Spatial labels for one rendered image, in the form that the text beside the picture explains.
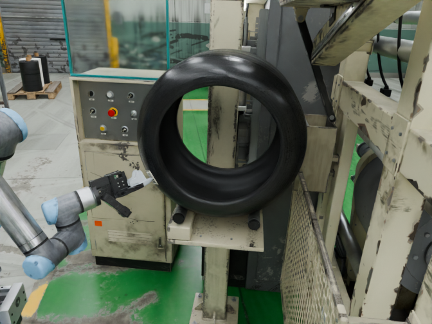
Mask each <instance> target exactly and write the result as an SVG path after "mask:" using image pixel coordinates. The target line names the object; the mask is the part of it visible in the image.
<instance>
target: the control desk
mask: <svg viewBox="0 0 432 324"><path fill-rule="evenodd" d="M155 81H156V80H138V79H125V78H101V77H88V76H71V77H69V83H70V89H71V98H72V104H73V113H74V119H75V128H76V138H77V141H78V151H79V156H80V166H81V172H82V181H83V187H87V186H88V187H89V183H88V181H90V180H95V179H98V178H100V177H103V176H104V175H105V174H109V173H111V172H114V171H117V170H118V171H121V172H122V171H124V172H125V175H126V177H127V179H130V178H131V177H132V172H133V171H134V170H141V171H142V173H143V175H144V176H145V178H146V179H148V178H150V177H149V176H148V174H147V173H146V170H145V167H144V166H143V163H142V160H141V158H140V153H139V150H138V141H137V127H138V118H139V115H140V110H141V106H142V104H143V101H144V99H145V97H146V95H147V93H148V91H149V90H150V88H151V87H152V86H153V84H154V83H155ZM177 124H178V129H179V133H180V136H181V139H182V141H183V99H182V100H181V103H180V105H179V109H178V114H177ZM116 200H117V201H118V202H119V203H121V204H122V205H124V206H126V207H128V209H130V211H131V212H132V213H131V215H130V216H129V218H126V217H125V218H124V217H122V216H120V215H119V214H118V212H117V211H116V210H114V209H113V208H111V207H110V206H109V205H108V204H106V203H105V202H103V201H102V200H101V205H99V206H96V208H93V209H91V210H88V211H87V221H88V226H89V236H90V241H91V251H92V256H95V260H96V265H101V266H114V267H127V268H135V269H147V270H154V271H167V272H171V270H172V267H173V264H174V261H175V259H176V255H177V251H178V249H179V245H180V244H168V243H167V239H168V238H167V226H168V223H169V221H170V218H171V216H172V214H173V211H174V209H175V207H176V203H175V202H174V201H172V200H170V199H169V198H168V197H167V196H166V195H165V194H164V193H163V192H162V191H161V190H160V189H159V188H158V187H157V186H156V185H155V184H154V183H153V182H152V181H151V182H150V183H149V184H148V185H147V186H144V187H143V188H141V189H139V190H136V191H135V192H132V193H130V194H128V195H126V196H123V197H120V198H116ZM95 221H102V226H95Z"/></svg>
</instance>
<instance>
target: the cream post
mask: <svg viewBox="0 0 432 324"><path fill-rule="evenodd" d="M244 1H245V0H210V50H214V49H234V50H242V36H243V24H244ZM238 111H239V90H238V89H235V88H232V87H225V86H208V130H207V156H206V164H209V165H211V166H214V167H219V168H235V155H236V144H237V122H238ZM204 254H205V256H204V289H203V305H202V306H203V315H202V317H203V318H208V319H213V312H215V320H225V319H226V304H227V296H228V275H229V263H230V249H224V248H217V247H204Z"/></svg>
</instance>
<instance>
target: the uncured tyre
mask: <svg viewBox="0 0 432 324"><path fill-rule="evenodd" d="M208 86H225V87H232V88H235V89H238V90H241V91H243V92H245V93H247V94H249V95H251V96H252V97H254V98H256V99H257V100H258V101H259V102H260V103H261V104H262V105H263V106H264V107H265V108H266V109H267V110H268V111H269V112H270V114H271V116H272V117H273V119H274V120H275V123H276V130H275V134H274V137H273V140H272V142H271V144H270V146H269V147H268V148H267V150H266V151H265V152H264V153H263V154H262V155H261V156H260V157H259V158H258V159H256V160H254V161H253V162H251V163H249V164H247V165H244V166H240V167H237V168H219V167H216V166H211V165H209V164H206V163H204V162H203V161H201V160H200V159H198V158H196V157H195V156H194V155H193V154H192V153H191V152H190V151H189V150H188V149H187V147H186V145H185V144H184V143H183V141H182V139H181V136H180V133H179V129H178V124H177V114H178V109H179V105H180V103H181V100H182V98H183V96H184V95H185V94H186V93H189V92H190V91H193V90H195V89H198V88H202V87H208ZM137 141H138V150H139V154H140V158H141V160H142V163H143V166H144V167H145V170H149V171H150V172H151V174H152V175H153V177H154V179H155V180H156V181H157V183H158V184H156V186H157V187H158V188H159V189H160V190H161V191H162V192H163V193H164V194H165V195H166V196H167V197H168V198H169V199H170V200H172V201H174V202H175V203H176V204H178V205H180V206H182V207H183V208H185V209H187V210H190V211H192V212H195V213H198V214H201V215H206V216H210V217H238V216H242V215H247V214H250V213H253V212H256V211H258V210H261V209H262V208H265V207H266V206H268V205H270V204H271V203H273V202H274V201H276V200H277V199H278V198H279V197H280V196H281V195H283V194H284V193H285V191H286V190H287V189H288V188H289V187H290V186H291V184H292V183H293V181H294V180H295V178H296V176H297V175H298V172H299V171H300V168H301V166H302V163H303V160H304V157H305V153H306V149H307V124H306V120H305V115H304V112H303V109H302V106H301V104H300V102H299V100H298V98H297V96H296V94H295V92H294V90H293V88H292V86H291V85H290V83H289V82H288V80H287V79H286V78H285V77H284V76H283V74H282V73H281V72H280V71H279V70H278V69H277V68H275V67H274V66H273V65H272V64H271V63H269V62H268V61H266V60H264V59H263V58H261V57H259V56H257V55H254V54H252V53H249V52H246V51H242V50H238V49H211V50H208V51H203V52H200V53H197V54H195V55H192V56H191V57H188V58H187V59H185V60H183V61H181V62H179V63H177V64H176V65H174V66H172V67H171V68H170V69H168V70H167V71H165V72H164V73H163V74H162V75H161V76H160V77H159V78H158V79H157V80H156V81H155V83H154V84H153V86H152V87H151V88H150V90H149V91H148V93H147V95H146V97H145V99H144V101H143V104H142V106H141V110H140V112H139V118H138V127H137Z"/></svg>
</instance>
